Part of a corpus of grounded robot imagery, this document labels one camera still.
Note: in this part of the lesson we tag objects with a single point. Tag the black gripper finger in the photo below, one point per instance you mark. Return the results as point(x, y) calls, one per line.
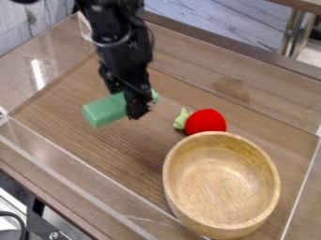
point(138, 100)
point(113, 83)

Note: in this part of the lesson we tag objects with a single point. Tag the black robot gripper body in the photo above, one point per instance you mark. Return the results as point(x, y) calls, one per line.
point(122, 38)

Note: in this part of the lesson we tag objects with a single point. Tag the green rectangular block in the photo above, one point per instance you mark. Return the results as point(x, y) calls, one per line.
point(110, 109)

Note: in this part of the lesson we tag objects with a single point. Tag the light wooden bowl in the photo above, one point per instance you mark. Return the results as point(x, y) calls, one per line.
point(223, 184)

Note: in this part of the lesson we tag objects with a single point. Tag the red plush strawberry toy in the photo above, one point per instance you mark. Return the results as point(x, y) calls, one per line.
point(200, 121)

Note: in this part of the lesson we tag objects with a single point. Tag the metal table leg background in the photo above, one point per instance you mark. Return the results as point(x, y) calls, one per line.
point(297, 33)

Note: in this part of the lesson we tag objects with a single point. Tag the clear acrylic corner bracket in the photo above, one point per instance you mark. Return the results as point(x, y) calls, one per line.
point(85, 27)

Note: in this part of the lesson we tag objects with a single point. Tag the black clamp bracket below table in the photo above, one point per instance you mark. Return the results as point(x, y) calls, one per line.
point(23, 223)

